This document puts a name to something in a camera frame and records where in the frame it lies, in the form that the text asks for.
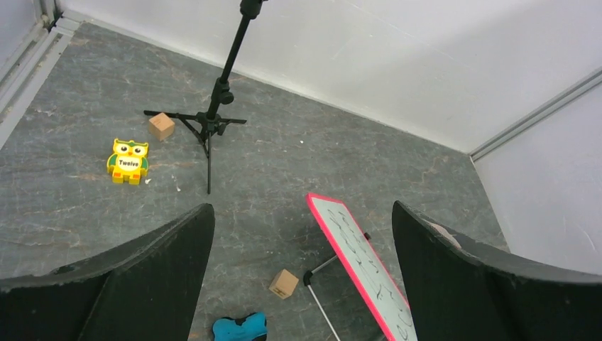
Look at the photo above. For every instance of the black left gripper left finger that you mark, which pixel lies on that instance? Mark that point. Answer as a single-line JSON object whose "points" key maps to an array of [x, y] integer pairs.
{"points": [[144, 289]]}

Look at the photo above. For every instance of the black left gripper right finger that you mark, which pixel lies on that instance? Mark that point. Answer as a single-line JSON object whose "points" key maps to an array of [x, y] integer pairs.
{"points": [[462, 289]]}

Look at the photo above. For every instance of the pink framed whiteboard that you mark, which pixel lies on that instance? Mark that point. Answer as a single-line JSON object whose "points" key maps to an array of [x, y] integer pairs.
{"points": [[352, 247]]}

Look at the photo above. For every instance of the blue whiteboard eraser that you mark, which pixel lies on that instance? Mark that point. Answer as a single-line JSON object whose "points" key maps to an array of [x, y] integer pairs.
{"points": [[252, 327]]}

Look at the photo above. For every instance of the wooden cube near whiteboard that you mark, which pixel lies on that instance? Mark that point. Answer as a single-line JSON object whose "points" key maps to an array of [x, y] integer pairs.
{"points": [[284, 284]]}

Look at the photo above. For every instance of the yellow owl toy block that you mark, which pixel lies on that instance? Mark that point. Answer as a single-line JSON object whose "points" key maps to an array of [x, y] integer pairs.
{"points": [[128, 162]]}

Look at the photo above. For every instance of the wooden cube near tripod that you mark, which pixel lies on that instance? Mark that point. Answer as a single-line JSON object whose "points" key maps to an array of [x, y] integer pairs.
{"points": [[161, 126]]}

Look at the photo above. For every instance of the black microphone tripod stand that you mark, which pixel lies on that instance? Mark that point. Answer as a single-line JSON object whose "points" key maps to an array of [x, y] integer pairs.
{"points": [[206, 124]]}

